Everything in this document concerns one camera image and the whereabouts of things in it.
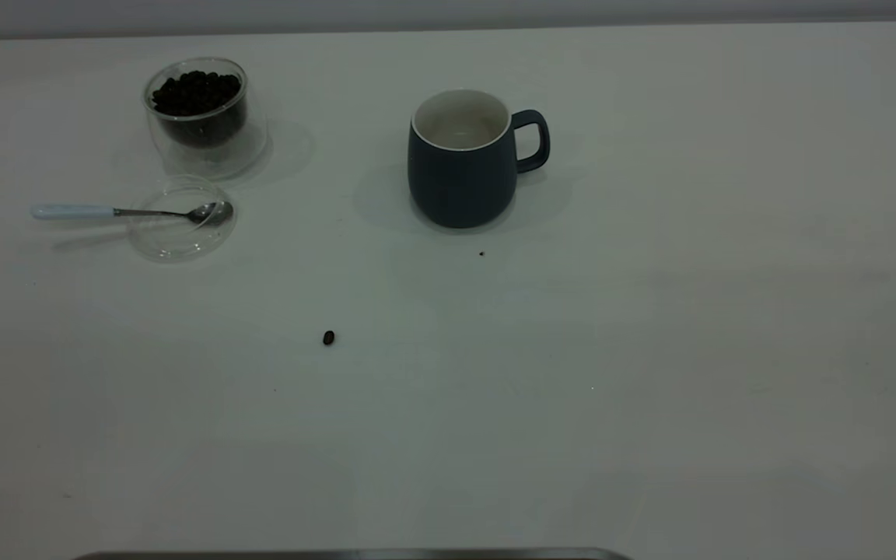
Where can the clear glass lid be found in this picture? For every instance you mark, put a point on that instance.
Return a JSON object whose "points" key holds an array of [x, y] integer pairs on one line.
{"points": [[176, 241]]}

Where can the coffee beans pile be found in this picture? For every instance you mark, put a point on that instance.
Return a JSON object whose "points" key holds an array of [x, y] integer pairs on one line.
{"points": [[197, 97]]}

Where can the double-walled glass cup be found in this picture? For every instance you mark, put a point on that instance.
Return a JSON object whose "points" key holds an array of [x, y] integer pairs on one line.
{"points": [[211, 159]]}

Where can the dark grey ceramic mug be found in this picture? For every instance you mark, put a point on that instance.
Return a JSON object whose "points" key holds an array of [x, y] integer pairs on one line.
{"points": [[460, 187]]}

